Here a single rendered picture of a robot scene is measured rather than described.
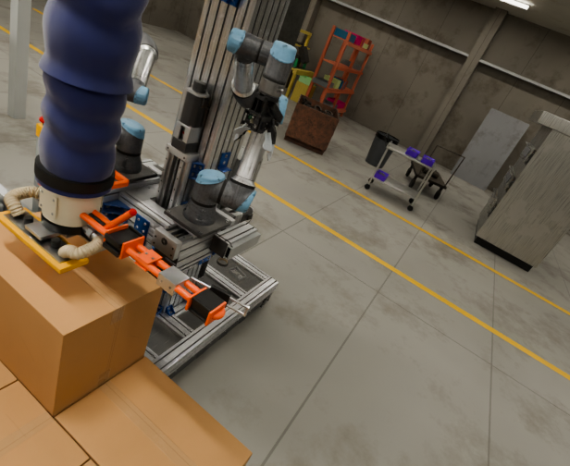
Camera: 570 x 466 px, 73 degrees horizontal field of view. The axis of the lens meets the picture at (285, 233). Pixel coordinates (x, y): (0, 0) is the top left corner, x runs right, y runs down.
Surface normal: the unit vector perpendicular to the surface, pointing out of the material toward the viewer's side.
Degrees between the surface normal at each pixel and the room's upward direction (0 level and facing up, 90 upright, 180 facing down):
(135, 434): 0
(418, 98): 90
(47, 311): 0
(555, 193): 90
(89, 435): 0
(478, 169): 83
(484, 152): 83
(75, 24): 75
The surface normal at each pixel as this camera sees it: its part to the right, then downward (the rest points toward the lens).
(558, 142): -0.47, 0.27
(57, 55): -0.39, 0.49
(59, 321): 0.36, -0.81
